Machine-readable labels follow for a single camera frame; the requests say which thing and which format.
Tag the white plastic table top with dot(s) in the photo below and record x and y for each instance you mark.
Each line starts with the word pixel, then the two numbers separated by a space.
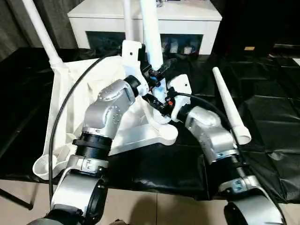
pixel 145 133

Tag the white plastic table leg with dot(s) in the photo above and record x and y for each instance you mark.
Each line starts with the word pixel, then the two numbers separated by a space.
pixel 152 35
pixel 229 105
pixel 44 35
pixel 129 21

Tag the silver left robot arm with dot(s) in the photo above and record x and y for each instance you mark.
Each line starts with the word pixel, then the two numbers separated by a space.
pixel 105 105

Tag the white sideboard cabinet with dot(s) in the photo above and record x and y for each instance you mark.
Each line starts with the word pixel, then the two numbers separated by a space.
pixel 187 25

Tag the bag of black items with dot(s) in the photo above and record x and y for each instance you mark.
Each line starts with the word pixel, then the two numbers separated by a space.
pixel 160 2

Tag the small yellow label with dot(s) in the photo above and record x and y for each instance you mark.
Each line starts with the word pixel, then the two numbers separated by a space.
pixel 249 48

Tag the black plastic mat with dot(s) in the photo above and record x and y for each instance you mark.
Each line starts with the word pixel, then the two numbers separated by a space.
pixel 257 105

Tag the black low cabinet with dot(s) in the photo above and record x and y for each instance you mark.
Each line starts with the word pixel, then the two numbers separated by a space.
pixel 253 23

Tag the white flat board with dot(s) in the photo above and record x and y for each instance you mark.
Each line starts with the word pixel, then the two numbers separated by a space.
pixel 297 62

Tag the dark grey curtain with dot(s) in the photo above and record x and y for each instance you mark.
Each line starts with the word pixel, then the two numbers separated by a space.
pixel 23 23

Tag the black tripod leg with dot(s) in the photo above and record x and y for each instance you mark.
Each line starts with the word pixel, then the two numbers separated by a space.
pixel 16 198

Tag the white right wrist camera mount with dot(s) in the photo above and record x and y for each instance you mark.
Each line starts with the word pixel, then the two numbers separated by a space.
pixel 181 82

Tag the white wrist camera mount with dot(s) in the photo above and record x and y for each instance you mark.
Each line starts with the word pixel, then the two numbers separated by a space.
pixel 131 54
pixel 181 82

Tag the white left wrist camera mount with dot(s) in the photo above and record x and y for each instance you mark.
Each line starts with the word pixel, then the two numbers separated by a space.
pixel 131 54

